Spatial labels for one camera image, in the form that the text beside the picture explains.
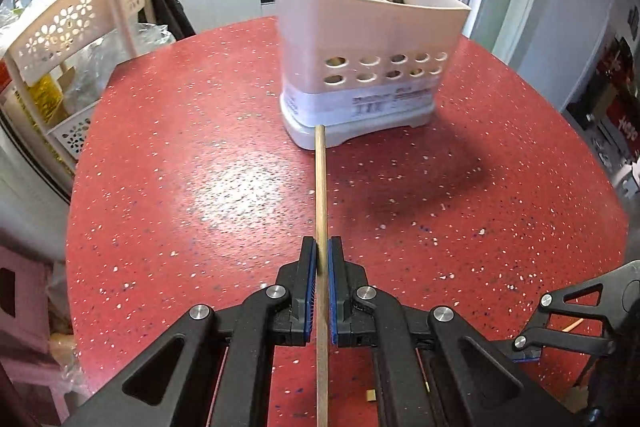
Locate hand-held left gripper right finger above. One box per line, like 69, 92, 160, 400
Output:
328, 236, 558, 427

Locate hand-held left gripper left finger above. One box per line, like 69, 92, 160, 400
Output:
62, 237, 317, 427

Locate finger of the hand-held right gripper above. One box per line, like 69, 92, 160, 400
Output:
511, 326, 617, 363
537, 276, 613, 325

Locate white plastic utensil holder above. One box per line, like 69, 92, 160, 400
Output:
271, 0, 472, 152

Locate red printed box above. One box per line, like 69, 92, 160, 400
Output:
594, 32, 640, 160

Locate pink plastic stool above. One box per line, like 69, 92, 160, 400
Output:
0, 246, 72, 424

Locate clear plastic bags with bottles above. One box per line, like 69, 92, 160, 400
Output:
64, 23, 177, 114

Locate black hanging cloth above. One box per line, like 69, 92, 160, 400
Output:
146, 0, 197, 42

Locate yellow oil bottle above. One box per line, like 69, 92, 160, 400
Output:
24, 73, 67, 124

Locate beige plastic storage cart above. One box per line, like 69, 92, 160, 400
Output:
0, 0, 157, 164

